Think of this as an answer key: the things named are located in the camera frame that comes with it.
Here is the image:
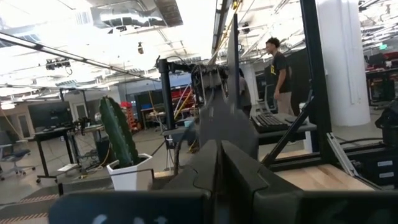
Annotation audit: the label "person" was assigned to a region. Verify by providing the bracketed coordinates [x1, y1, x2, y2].
[238, 67, 252, 119]
[265, 36, 295, 116]

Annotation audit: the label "black waste bin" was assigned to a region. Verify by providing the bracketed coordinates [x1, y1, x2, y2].
[95, 136, 118, 166]

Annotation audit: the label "tall green cactus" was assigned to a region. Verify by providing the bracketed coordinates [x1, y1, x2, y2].
[98, 95, 140, 169]

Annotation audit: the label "black keyboard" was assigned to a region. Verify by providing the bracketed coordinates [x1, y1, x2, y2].
[251, 113, 290, 134]

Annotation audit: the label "grey office chair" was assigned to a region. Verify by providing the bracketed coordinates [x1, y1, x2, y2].
[0, 130, 37, 182]

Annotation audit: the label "white angular plant pot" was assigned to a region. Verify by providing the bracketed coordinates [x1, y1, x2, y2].
[106, 152, 154, 192]

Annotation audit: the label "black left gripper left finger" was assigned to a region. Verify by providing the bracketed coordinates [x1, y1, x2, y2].
[163, 139, 218, 224]

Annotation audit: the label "black mat orange striped edge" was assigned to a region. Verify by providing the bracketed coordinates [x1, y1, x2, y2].
[0, 179, 113, 224]

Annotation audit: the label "black computer monitor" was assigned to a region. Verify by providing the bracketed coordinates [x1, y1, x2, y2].
[27, 101, 73, 129]

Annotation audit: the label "silver ceiling duct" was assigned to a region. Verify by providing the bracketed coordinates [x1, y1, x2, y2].
[90, 0, 184, 30]

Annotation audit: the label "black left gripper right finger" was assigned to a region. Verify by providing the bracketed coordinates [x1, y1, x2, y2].
[221, 140, 304, 224]

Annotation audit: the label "red storage shelves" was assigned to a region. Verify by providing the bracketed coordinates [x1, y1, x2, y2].
[120, 101, 140, 132]

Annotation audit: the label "black ceiling camera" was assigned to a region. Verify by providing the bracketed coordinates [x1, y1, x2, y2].
[45, 58, 72, 75]

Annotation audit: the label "dark grey desk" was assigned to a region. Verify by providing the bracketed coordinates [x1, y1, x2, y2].
[256, 112, 318, 146]
[161, 124, 200, 138]

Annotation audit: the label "black workbench with equipment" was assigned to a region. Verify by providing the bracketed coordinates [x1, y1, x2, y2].
[365, 51, 398, 110]

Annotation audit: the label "white round column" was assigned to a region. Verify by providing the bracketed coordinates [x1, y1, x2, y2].
[315, 0, 371, 128]

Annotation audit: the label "black standing desk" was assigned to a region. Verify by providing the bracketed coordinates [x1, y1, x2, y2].
[33, 124, 105, 185]

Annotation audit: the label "black aluminium rig frame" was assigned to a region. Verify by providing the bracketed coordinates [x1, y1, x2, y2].
[0, 0, 398, 191]

